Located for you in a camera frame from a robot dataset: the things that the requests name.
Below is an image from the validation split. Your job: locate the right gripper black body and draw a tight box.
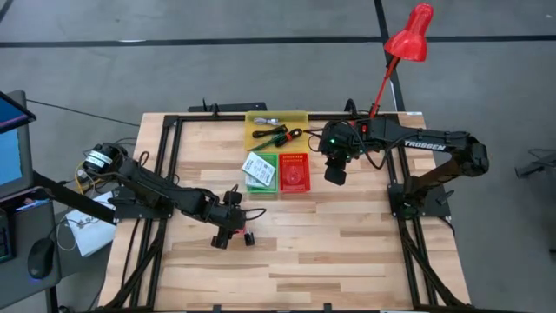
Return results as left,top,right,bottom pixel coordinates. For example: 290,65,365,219
319,120,364,170

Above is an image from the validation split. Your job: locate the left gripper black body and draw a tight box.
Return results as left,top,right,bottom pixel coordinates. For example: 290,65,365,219
203,202,248,236

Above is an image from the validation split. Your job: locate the black cable with red strap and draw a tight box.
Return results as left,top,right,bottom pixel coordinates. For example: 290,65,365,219
274,127,304,148

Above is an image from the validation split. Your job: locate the white green barcode box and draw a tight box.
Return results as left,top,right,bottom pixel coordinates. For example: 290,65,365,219
241,151,277,188

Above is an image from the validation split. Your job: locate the plain black cable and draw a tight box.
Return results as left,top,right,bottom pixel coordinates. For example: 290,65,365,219
252,124,289,140

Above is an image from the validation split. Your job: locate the green braided cable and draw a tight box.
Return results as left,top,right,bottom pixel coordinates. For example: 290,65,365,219
250,134,284,152

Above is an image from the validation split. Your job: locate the red plastic basket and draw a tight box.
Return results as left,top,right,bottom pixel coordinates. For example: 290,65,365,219
279,152,312,194

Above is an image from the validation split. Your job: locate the yellow plastic tray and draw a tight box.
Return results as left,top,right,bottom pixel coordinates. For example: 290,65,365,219
244,110,310,153

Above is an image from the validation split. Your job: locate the green plastic basket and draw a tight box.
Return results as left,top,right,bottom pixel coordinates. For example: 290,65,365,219
245,151,279,194

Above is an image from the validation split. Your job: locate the black power strip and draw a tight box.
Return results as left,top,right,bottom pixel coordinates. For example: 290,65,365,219
187,102,268,114

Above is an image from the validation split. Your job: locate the red desk lamp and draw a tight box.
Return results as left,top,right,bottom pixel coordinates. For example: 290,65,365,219
362,3,434,131

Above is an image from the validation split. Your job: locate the white paper sheet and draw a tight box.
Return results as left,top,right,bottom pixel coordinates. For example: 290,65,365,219
64,190,119,258

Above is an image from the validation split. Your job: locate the black support beam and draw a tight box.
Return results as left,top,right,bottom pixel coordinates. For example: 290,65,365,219
32,170,119,226

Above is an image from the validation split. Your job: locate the black computer mouse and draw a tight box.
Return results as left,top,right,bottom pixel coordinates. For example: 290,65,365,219
27,237,56,280

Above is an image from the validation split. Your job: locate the black floor stand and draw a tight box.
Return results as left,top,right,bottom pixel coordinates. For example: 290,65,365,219
514,149,556,180

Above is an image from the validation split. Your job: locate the grey side desk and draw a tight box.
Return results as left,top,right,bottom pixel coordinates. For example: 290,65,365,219
0,186,63,312

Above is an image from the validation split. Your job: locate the black keyboard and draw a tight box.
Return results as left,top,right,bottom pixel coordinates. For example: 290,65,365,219
0,208,17,265

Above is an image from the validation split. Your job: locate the monitor with blue screen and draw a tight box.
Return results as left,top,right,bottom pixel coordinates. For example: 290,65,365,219
0,90,38,201

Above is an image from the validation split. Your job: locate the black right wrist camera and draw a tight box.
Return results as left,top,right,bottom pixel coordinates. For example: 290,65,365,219
324,166,348,187

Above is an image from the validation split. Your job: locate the black metal table frame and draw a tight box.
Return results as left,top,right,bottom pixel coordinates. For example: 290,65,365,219
97,110,471,313

